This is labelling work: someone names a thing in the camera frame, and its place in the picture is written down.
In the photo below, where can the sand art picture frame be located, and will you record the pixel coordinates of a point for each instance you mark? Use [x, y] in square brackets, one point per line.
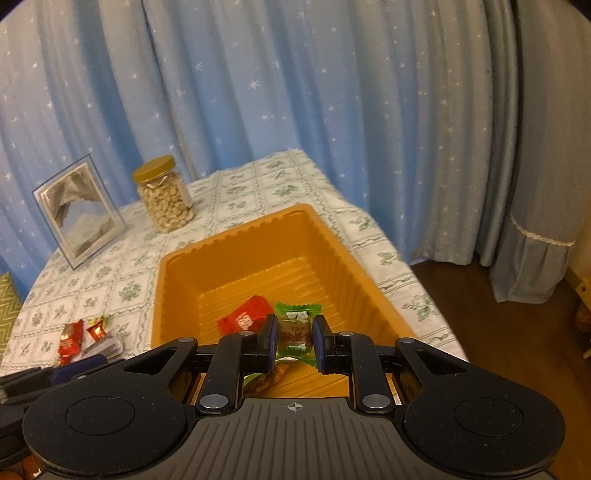
[79, 211]

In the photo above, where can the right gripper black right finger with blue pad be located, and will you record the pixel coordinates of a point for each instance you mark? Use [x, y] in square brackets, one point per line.
[355, 356]

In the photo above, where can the cashew jar gold lid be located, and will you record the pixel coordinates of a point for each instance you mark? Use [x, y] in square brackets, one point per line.
[162, 190]

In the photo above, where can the blue star curtain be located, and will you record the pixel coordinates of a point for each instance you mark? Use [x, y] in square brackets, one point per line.
[391, 99]

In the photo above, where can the large red snack packet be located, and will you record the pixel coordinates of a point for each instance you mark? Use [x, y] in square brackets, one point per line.
[70, 342]

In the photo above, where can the green brown candy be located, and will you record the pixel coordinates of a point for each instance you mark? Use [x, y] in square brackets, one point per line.
[294, 331]

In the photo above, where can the green zigzag cushion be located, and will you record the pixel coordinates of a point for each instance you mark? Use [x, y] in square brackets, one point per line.
[10, 306]

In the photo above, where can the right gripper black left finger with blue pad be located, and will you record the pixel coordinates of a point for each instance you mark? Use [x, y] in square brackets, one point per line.
[226, 364]

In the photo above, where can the orange plastic tray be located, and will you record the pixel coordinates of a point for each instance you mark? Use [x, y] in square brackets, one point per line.
[291, 256]

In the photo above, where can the person's left hand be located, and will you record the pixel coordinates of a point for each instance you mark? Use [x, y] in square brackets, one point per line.
[26, 469]

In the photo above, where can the grey lace-trim curtain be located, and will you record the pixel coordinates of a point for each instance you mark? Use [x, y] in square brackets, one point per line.
[538, 190]

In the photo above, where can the green floral tablecloth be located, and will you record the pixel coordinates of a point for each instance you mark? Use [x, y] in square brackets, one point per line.
[121, 280]

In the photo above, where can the black sausage snack packet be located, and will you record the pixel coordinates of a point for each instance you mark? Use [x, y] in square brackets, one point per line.
[256, 383]

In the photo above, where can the red fabric-look snack packet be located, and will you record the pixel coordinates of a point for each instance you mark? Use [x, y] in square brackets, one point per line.
[249, 316]

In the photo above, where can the clear sesame bar packet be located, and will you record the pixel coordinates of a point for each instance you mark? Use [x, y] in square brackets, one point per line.
[110, 347]

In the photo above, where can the red yellow candy packet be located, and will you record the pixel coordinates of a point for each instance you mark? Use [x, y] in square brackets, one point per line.
[98, 327]

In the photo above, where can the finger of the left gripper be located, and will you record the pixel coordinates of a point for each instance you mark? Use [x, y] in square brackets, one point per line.
[77, 369]

